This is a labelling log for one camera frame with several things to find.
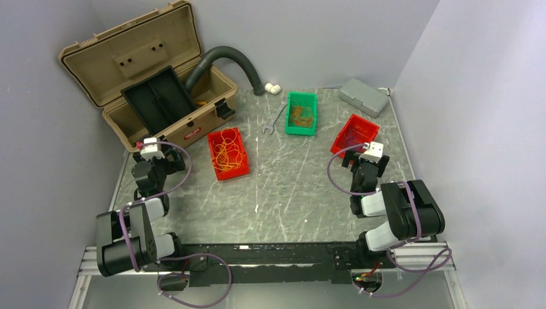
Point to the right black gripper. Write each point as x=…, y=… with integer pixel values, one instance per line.
x=351, y=156

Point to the left red plastic bin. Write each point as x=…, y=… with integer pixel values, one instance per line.
x=228, y=155

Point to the silver open-end wrench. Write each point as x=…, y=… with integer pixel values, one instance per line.
x=269, y=127

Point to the tan plastic toolbox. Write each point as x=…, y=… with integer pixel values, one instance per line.
x=138, y=49

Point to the right red plastic bin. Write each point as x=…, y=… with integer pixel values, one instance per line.
x=356, y=130

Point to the black toolbox tray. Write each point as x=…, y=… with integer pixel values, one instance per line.
x=160, y=100

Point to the red plastic bin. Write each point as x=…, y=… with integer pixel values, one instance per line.
x=356, y=130
x=228, y=155

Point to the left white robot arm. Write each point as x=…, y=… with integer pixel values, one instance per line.
x=125, y=238

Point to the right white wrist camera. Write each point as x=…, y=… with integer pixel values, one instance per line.
x=373, y=153

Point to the green plastic bin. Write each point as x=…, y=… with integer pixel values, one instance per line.
x=301, y=116

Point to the white pipe fitting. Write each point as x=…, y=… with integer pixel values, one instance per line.
x=272, y=89

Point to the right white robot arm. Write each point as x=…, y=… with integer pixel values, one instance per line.
x=411, y=211

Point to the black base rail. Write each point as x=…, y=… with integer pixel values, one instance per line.
x=334, y=262

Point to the grey plastic case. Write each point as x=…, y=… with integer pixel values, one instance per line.
x=369, y=100

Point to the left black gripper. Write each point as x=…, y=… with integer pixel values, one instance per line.
x=174, y=166

